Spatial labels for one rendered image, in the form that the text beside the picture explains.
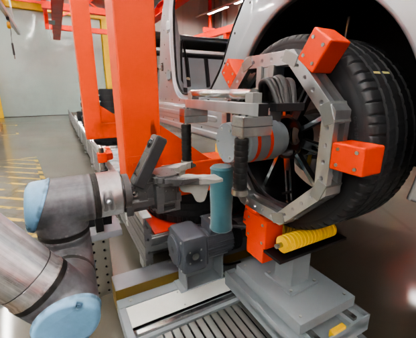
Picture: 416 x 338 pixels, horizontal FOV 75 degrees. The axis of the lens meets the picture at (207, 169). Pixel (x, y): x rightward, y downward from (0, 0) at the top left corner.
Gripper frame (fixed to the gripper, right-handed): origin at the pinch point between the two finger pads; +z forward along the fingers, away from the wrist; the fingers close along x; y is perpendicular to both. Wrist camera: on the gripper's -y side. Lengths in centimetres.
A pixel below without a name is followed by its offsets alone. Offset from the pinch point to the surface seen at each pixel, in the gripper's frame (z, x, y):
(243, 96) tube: 11.3, -2.4, -16.5
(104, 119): 13, -255, 11
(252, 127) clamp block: 11.0, 2.4, -9.5
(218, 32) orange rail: 525, -896, -224
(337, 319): 56, 2, 68
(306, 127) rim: 40.6, -8.2, -6.6
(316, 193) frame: 29.8, 7.3, 9.1
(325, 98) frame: 30.1, 6.5, -15.8
